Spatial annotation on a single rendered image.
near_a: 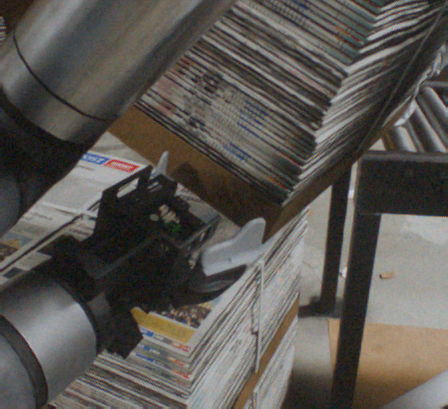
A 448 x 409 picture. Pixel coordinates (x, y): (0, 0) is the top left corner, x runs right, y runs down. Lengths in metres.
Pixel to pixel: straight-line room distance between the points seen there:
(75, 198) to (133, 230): 0.52
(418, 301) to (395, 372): 0.37
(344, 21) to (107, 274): 0.23
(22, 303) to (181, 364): 0.29
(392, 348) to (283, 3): 1.54
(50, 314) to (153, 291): 0.09
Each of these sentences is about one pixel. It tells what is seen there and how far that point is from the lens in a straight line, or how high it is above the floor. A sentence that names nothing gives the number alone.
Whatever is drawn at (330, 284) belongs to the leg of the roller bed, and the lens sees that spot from 1.87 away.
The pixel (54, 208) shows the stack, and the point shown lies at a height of 0.83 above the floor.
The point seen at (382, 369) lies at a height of 0.00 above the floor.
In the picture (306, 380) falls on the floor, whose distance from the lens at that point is 1.71.
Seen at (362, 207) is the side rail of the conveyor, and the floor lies 0.69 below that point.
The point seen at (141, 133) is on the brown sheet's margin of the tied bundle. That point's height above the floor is 1.05.
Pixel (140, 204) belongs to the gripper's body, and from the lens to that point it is 0.39.
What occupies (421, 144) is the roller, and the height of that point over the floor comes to 0.79.
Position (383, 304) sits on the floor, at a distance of 2.02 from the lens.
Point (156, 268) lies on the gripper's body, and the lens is 0.39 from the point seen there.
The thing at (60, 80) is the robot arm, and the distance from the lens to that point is 0.29.
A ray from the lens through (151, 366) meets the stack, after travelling 0.63.
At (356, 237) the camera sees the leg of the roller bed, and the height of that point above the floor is 0.62.
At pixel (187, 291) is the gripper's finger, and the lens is 0.43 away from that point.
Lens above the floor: 1.23
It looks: 28 degrees down
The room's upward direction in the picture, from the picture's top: straight up
